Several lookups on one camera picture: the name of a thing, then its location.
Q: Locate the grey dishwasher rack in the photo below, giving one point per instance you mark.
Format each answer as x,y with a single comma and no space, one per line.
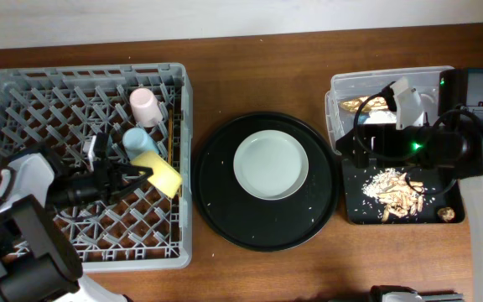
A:
66,106

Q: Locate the round black tray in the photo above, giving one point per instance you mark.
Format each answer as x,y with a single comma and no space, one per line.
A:
252,223

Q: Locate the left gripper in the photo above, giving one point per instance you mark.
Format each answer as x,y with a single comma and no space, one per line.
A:
110,183

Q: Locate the yellow plastic bowl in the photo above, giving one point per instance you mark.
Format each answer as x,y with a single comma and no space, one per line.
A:
164,178

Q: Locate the blue plastic cup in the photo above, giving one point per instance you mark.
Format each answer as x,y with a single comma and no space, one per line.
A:
136,141

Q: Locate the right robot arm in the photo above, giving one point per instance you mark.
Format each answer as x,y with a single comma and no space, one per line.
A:
439,126

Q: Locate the black rectangular tray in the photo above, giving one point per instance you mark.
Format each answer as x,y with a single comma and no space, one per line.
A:
447,208

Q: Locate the wooden chopstick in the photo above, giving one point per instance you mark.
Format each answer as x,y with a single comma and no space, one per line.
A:
171,137

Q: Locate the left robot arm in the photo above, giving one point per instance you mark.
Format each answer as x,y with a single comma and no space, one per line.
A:
37,261

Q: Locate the food scraps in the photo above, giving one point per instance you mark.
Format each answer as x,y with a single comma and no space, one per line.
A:
394,195

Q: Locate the clear plastic bin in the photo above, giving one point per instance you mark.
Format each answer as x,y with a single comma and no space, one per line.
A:
348,86

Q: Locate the pink plastic cup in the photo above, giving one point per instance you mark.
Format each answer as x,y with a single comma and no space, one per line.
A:
145,108

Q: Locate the grey plate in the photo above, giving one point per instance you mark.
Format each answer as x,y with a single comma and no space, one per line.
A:
270,165

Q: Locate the gold foil wrapper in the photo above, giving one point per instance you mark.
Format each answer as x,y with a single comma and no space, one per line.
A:
375,104

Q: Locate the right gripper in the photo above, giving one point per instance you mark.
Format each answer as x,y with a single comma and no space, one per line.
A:
361,145

